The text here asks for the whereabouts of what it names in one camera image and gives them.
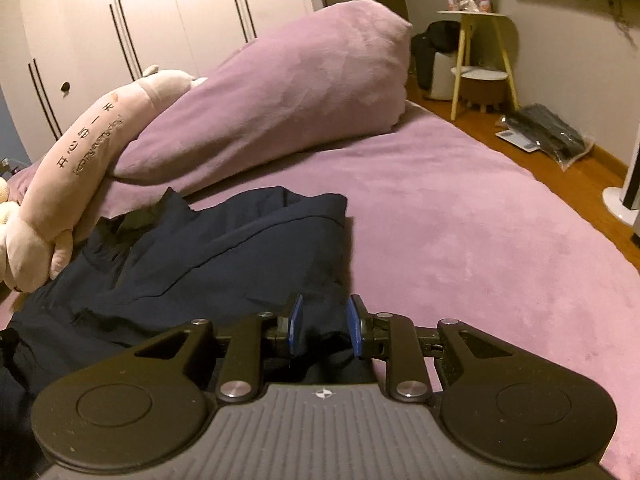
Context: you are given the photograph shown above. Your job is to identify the round stool under table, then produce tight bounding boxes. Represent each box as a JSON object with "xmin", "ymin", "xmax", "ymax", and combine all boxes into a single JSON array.
[{"xmin": 459, "ymin": 67, "xmax": 508, "ymax": 110}]

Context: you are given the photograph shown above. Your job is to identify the long pink plush toy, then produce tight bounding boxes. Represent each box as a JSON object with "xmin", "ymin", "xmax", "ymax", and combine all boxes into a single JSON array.
[{"xmin": 1, "ymin": 65, "xmax": 205, "ymax": 292}]

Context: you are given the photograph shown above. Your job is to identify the dark navy zip jacket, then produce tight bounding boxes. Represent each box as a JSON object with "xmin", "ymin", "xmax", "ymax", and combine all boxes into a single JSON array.
[{"xmin": 1, "ymin": 186, "xmax": 373, "ymax": 479}]

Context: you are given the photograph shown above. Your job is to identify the black bag on floor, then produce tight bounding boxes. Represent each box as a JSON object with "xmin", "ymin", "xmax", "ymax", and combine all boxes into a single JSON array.
[{"xmin": 497, "ymin": 103, "xmax": 594, "ymax": 171}]

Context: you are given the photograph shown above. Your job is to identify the black clothes by table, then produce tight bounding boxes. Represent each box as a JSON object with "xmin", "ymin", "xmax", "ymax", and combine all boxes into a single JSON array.
[{"xmin": 410, "ymin": 20, "xmax": 461, "ymax": 90}]

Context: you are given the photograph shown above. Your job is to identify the yellow legged side table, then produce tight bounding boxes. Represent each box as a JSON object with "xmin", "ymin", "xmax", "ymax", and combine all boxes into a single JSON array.
[{"xmin": 439, "ymin": 10, "xmax": 520, "ymax": 122}]

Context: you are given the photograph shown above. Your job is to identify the white wardrobe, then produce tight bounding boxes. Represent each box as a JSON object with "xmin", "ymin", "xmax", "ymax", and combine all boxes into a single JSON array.
[{"xmin": 1, "ymin": 0, "xmax": 322, "ymax": 160}]

